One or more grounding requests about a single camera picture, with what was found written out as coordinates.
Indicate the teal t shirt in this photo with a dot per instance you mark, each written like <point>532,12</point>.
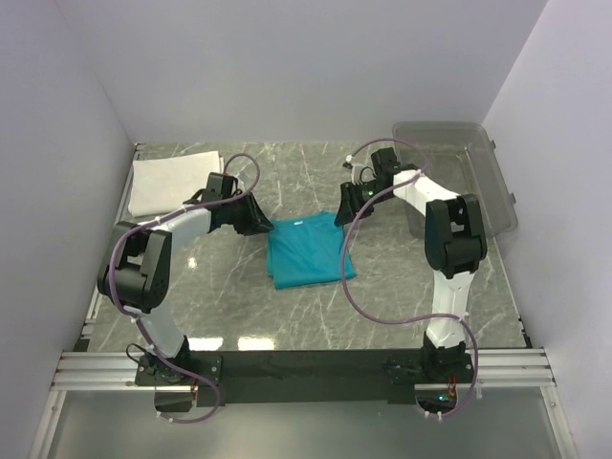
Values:
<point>304,250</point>

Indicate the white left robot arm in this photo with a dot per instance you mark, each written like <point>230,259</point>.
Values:
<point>136,269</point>

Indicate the black base crossbar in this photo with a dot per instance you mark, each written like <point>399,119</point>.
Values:
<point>265,390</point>

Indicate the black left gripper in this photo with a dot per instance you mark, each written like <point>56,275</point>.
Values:
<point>244,213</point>

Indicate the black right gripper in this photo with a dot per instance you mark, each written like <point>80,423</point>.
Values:
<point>352,202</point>

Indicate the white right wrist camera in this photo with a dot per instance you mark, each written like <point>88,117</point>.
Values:
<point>355,168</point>

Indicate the clear plastic bin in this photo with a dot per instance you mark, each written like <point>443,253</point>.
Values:
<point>462,159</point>

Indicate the aluminium frame rail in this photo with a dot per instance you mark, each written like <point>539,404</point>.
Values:
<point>495,368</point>

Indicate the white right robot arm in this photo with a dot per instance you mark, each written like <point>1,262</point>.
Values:
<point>455,244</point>

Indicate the folded white t shirt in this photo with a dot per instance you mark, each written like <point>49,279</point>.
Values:
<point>162,185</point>

